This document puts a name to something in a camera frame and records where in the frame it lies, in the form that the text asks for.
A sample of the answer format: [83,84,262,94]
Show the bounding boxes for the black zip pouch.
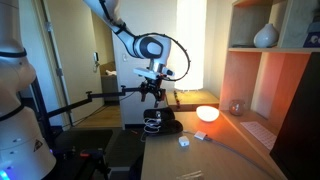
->
[143,107,184,137]

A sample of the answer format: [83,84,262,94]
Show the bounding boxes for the white ceramic vase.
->
[252,23,280,49]

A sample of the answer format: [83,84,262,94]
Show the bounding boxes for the wooden desk shelf unit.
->
[218,0,320,180]

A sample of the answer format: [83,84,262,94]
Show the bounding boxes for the white adapter dongle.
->
[182,129,208,141]

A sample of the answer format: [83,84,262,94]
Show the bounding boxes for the dark flat dish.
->
[230,43,253,49]

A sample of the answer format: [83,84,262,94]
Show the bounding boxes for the black computer monitor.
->
[269,51,320,180]

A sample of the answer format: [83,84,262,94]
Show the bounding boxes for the black metal stand frame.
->
[19,83,111,180]

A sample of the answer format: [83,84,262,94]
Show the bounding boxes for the tall white floor lamp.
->
[173,0,205,93]

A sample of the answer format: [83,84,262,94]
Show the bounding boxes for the black floor mat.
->
[53,128,148,169]

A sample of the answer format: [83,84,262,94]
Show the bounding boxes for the clear plastic blister packet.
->
[175,169,205,180]

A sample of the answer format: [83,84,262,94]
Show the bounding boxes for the grey monitor cable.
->
[203,135,279,178]

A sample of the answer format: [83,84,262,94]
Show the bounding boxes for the white charger cube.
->
[177,135,190,148]

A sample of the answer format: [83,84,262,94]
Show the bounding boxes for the blue box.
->
[302,21,320,49]

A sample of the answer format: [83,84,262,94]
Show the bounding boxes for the dark bead string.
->
[172,90,181,110]

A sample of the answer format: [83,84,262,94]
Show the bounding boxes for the round glass bowl vase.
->
[228,99,246,117]

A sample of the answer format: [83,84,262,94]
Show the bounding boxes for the white slim keyboard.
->
[239,120,277,151]

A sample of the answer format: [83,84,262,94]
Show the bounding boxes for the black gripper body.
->
[140,78,167,96]

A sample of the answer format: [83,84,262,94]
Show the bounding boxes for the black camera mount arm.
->
[46,84,158,118]

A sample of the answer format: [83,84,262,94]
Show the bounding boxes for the door handle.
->
[92,51,101,73]

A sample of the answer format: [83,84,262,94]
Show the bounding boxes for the beige room door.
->
[41,0,105,128]

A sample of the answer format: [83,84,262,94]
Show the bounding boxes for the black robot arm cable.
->
[98,0,192,83]

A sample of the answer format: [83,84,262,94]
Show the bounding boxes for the glowing dome table lamp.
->
[195,105,220,123]

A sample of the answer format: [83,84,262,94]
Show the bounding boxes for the grey background furniture block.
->
[100,74,120,103]

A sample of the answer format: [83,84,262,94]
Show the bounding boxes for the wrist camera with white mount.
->
[133,67,161,81]

